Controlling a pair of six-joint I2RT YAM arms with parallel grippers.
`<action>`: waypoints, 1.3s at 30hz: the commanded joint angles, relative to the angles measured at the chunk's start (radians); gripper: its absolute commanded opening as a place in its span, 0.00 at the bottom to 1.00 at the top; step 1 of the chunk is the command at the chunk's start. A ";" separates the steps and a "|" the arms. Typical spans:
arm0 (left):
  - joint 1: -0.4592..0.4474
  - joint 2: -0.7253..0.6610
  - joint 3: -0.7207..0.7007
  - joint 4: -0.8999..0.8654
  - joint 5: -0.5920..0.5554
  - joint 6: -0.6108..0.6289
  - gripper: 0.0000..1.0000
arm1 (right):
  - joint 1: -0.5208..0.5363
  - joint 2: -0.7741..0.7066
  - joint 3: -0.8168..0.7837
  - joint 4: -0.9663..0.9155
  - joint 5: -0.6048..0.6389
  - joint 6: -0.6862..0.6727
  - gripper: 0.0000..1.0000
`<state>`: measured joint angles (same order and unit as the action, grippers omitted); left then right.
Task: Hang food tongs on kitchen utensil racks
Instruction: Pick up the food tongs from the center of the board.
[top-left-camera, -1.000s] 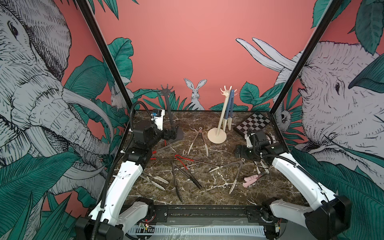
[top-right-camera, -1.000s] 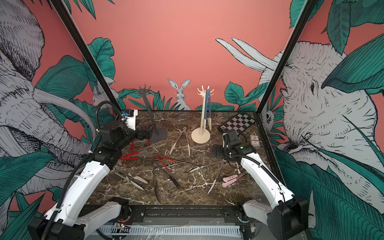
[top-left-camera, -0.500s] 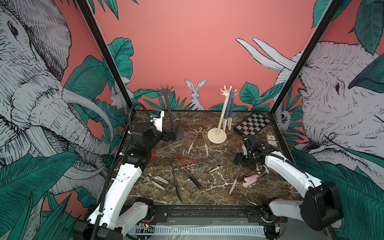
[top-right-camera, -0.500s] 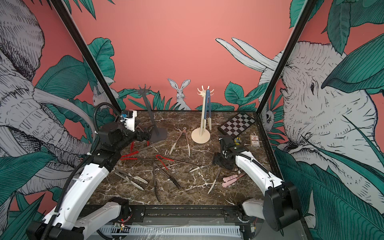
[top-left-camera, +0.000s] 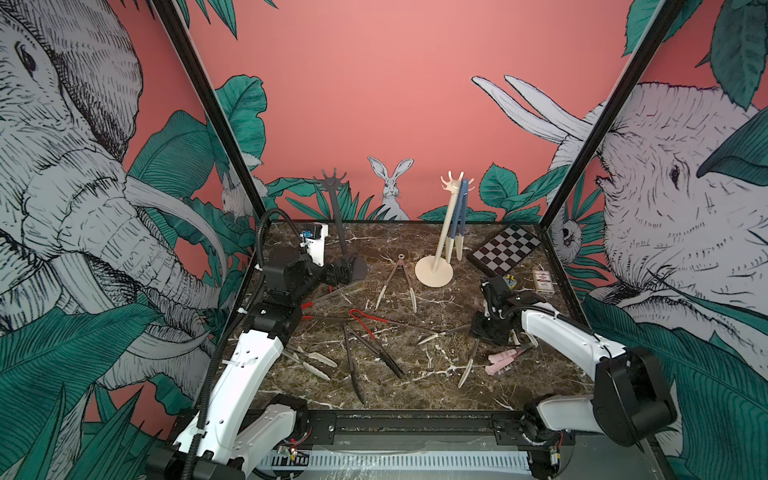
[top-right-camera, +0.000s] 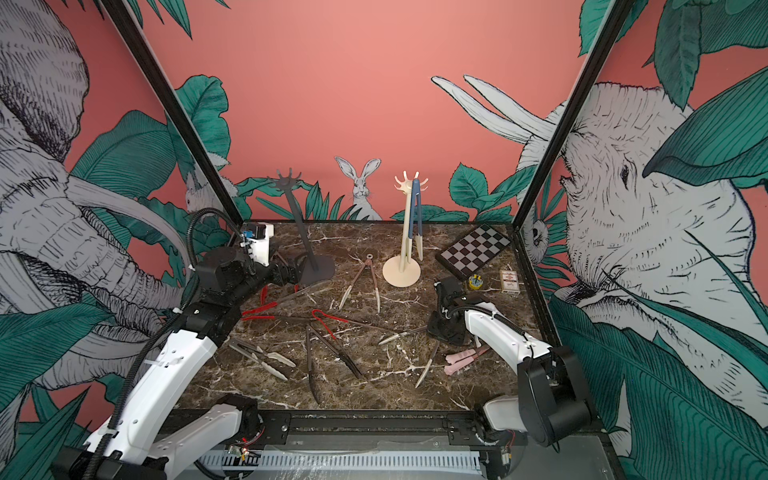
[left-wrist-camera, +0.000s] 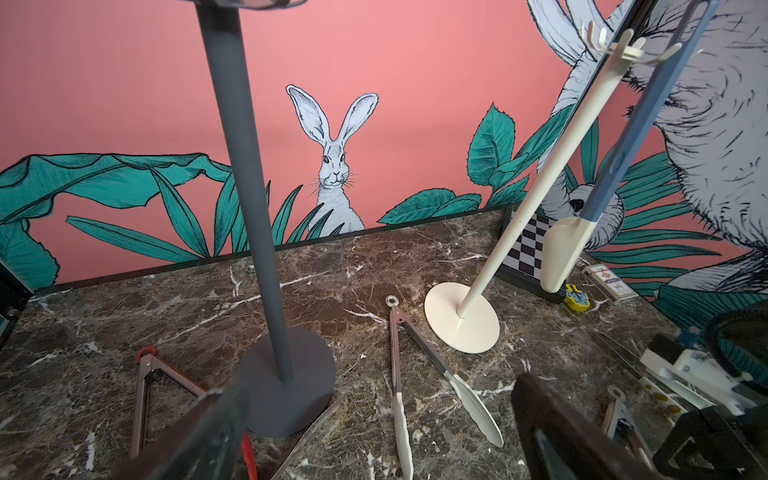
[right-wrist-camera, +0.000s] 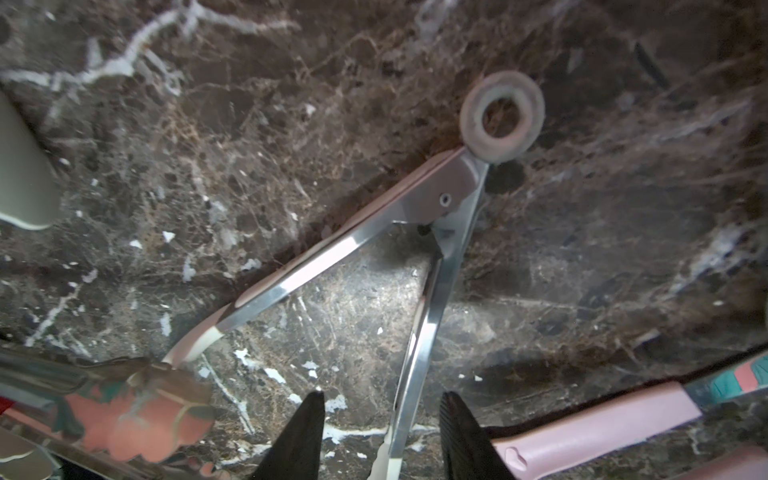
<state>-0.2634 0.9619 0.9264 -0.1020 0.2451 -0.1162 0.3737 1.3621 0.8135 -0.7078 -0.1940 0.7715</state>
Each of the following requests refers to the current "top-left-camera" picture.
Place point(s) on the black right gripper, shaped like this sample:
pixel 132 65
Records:
pixel 476 320

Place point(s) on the yellow tree puzzle block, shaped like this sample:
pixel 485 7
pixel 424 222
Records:
pixel 510 281

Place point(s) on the cream tipped tongs near left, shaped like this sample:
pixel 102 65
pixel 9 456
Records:
pixel 312 362

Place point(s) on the grey utensil rack stand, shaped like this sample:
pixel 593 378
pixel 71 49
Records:
pixel 342 228

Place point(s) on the white spotted tongs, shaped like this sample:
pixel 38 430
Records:
pixel 450 353

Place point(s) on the pink tipped tongs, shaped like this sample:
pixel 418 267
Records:
pixel 500 361

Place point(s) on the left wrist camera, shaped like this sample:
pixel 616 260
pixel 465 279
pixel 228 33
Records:
pixel 314 235

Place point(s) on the black enclosure frame post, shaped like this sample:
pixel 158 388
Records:
pixel 660 22

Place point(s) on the playing card box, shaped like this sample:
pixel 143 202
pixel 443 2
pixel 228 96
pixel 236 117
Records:
pixel 543 282

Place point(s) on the black front rail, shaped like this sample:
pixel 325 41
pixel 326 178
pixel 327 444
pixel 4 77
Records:
pixel 414 423

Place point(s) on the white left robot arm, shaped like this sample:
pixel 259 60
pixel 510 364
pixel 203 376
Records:
pixel 216 444

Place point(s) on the black white chessboard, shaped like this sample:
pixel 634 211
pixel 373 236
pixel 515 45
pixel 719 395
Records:
pixel 500 254

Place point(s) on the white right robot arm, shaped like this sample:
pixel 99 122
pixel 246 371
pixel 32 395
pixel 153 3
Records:
pixel 630 400

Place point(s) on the white cable duct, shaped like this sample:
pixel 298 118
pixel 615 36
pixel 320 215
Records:
pixel 512 462

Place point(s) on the black steel tongs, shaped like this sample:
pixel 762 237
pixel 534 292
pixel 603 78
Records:
pixel 354 343

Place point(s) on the cream steel tongs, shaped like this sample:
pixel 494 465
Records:
pixel 399 269

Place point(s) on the left black frame post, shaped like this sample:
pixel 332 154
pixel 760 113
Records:
pixel 176 30

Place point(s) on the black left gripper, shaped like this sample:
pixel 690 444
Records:
pixel 344 276

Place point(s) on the red steel tongs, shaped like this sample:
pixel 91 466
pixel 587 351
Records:
pixel 308 305

